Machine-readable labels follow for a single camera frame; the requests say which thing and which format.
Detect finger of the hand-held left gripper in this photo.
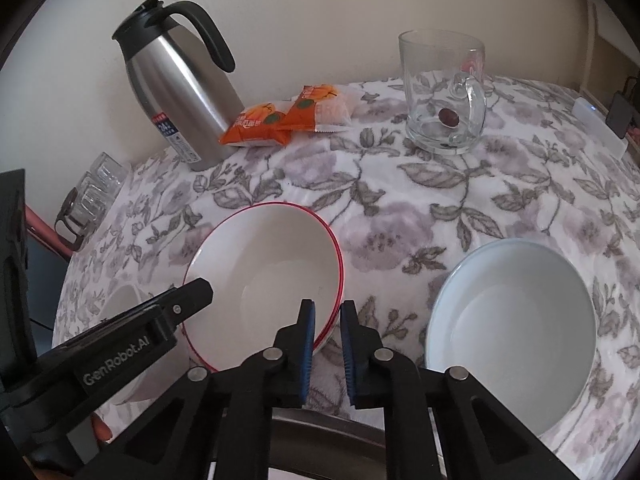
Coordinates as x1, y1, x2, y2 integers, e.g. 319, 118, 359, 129
152, 278, 213, 328

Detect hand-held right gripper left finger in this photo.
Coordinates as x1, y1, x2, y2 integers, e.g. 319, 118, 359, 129
122, 299, 317, 480

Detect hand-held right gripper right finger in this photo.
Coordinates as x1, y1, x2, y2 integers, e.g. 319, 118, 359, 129
340, 300, 573, 480

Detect plain white bowl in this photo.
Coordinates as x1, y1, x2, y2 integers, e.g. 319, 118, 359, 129
100, 282, 168, 405

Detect strawberry print bowl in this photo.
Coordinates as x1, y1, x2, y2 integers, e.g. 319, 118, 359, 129
181, 202, 346, 373

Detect stainless steel basin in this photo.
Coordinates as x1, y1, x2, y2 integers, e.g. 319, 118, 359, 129
270, 406, 443, 480

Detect white bowl with red print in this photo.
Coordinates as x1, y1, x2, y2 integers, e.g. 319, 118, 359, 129
425, 238, 598, 438

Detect dark blue refrigerator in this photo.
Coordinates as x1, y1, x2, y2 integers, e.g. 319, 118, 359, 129
24, 230, 73, 356

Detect clear glass tumbler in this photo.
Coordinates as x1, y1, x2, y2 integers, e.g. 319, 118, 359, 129
75, 170, 108, 196
92, 152, 128, 186

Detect grey floral tablecloth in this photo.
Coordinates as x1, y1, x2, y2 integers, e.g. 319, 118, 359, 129
52, 77, 640, 480

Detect pink board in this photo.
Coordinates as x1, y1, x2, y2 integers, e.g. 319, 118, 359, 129
22, 204, 76, 263

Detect stainless steel thermos jug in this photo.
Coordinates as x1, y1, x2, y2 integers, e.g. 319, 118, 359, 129
111, 0, 246, 172

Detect orange and white snack packet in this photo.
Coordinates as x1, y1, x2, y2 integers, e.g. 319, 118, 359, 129
280, 83, 361, 133

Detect clear glass mug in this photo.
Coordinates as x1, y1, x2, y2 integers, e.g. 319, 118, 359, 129
398, 30, 488, 155

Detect white power strip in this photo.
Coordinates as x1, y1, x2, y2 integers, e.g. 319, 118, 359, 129
572, 97, 628, 161

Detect glass pitcher with black handle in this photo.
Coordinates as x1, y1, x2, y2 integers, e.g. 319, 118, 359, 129
54, 185, 113, 252

